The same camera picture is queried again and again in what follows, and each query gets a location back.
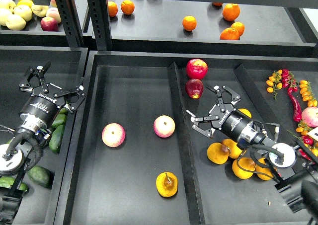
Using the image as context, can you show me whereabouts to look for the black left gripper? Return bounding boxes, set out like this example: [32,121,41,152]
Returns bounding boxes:
[19,61,86,133]

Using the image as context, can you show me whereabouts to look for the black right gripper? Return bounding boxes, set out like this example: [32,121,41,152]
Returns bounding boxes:
[186,84,261,145]

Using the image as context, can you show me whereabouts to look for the yellow pear with stem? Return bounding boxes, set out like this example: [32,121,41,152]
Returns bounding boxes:
[156,171,178,198]

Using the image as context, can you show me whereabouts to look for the dark green avocado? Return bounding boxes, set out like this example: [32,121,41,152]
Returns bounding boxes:
[49,125,65,153]

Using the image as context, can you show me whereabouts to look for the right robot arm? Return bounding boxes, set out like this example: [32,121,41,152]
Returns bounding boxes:
[187,85,318,223]

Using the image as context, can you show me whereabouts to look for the yellow pear lone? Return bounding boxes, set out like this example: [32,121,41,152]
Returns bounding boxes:
[238,108,252,118]

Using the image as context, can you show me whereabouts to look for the yellow pear top pile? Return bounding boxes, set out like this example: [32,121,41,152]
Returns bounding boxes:
[221,139,242,159]

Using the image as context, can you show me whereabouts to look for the yellow pear pile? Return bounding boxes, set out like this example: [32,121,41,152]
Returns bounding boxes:
[221,139,242,159]
[232,157,256,179]
[207,143,230,164]

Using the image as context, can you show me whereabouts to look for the yellow pear left pile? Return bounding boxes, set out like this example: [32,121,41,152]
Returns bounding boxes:
[207,143,230,164]

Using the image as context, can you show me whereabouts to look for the yellow pear bottom pile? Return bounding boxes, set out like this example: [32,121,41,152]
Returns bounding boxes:
[232,157,256,179]

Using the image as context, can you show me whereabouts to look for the black left tray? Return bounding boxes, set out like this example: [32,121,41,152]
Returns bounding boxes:
[0,46,87,225]

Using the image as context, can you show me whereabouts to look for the black tray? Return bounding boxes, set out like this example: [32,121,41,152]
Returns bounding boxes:
[54,52,310,225]
[0,46,87,225]

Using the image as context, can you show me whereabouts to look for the dark red apple lower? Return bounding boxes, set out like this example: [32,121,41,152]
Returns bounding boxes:
[185,78,204,99]

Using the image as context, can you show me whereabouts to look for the red apple upper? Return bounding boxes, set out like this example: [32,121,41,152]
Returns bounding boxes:
[186,59,208,80]

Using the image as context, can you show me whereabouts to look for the pink apple centre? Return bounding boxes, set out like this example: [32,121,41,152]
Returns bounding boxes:
[153,115,175,138]

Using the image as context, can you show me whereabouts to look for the pink apple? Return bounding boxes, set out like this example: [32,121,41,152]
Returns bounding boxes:
[102,123,125,148]
[153,115,175,138]

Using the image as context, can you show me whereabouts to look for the red apple on shelf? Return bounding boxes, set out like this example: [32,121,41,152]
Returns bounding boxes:
[40,16,59,32]

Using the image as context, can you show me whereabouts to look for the red chili pepper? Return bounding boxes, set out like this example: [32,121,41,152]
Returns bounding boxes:
[287,87,302,122]

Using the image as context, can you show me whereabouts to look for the pink apple left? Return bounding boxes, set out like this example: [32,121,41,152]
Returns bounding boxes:
[102,123,125,148]

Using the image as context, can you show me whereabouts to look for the orange front shelf right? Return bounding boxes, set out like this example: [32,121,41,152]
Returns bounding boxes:
[220,27,240,40]

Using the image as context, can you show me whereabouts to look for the pink apple right edge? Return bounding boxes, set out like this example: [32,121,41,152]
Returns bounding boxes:
[302,107,318,128]

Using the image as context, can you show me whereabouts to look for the orange cherry tomato vine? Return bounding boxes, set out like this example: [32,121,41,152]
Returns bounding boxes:
[299,80,318,107]

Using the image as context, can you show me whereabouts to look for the orange centre shelf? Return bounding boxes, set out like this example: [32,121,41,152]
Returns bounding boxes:
[182,15,197,31]

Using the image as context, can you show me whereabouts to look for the black centre tray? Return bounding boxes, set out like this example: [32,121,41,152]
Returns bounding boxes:
[54,52,310,225]

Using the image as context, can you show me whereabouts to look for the large orange shelf right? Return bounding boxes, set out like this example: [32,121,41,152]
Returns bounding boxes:
[222,3,240,21]

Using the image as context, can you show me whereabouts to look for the orange shelf left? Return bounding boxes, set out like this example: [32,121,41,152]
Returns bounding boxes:
[121,0,135,15]

